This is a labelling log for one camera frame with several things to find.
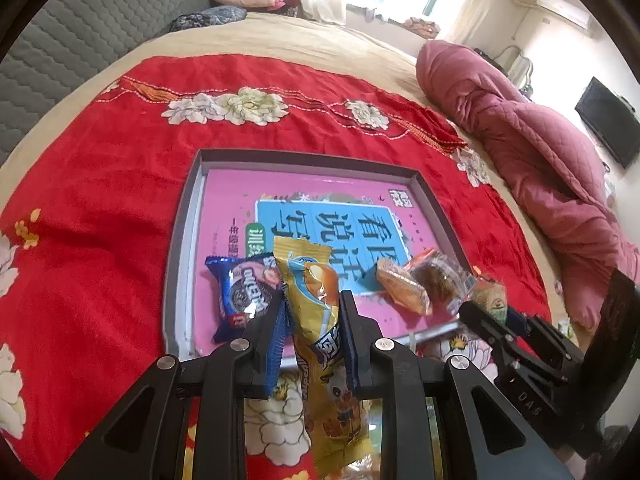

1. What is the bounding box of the grey shallow box tray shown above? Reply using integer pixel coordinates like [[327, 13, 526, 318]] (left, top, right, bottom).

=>
[[162, 147, 476, 361]]

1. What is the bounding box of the red floral blanket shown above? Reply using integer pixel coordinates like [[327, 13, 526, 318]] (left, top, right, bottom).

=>
[[1, 54, 550, 479]]

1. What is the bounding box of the dark blue patterned pillow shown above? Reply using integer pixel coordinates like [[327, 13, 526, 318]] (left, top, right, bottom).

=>
[[169, 6, 247, 32]]

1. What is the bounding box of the yellow wafer bar pack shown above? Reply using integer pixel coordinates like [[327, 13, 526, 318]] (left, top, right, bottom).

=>
[[273, 236, 373, 478]]

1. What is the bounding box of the pink quilted comforter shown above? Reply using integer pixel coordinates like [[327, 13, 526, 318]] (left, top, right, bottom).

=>
[[416, 40, 639, 333]]

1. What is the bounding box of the black television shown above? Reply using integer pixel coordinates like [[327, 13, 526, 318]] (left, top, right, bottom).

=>
[[575, 77, 640, 169]]

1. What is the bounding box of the pink blue workbook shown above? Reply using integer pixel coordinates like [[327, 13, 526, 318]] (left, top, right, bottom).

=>
[[193, 169, 451, 354]]

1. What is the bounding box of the orange cat biscuit pack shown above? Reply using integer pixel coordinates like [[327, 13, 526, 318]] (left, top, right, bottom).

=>
[[376, 258, 432, 315]]

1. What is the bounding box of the blue oreo cookie pack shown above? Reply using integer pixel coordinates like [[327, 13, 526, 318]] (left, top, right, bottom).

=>
[[205, 252, 282, 344]]

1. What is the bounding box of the orange-edged brown snack pack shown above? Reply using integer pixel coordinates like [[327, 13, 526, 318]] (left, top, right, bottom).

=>
[[404, 248, 477, 315]]

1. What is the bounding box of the white air conditioner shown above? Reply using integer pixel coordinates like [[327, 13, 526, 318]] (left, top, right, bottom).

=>
[[536, 0, 591, 30]]

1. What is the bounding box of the small round green-label pastry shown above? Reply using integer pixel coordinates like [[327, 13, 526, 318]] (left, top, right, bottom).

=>
[[471, 278, 508, 324]]

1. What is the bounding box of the grey quilted headboard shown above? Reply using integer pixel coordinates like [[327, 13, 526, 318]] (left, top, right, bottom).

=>
[[1, 0, 208, 158]]

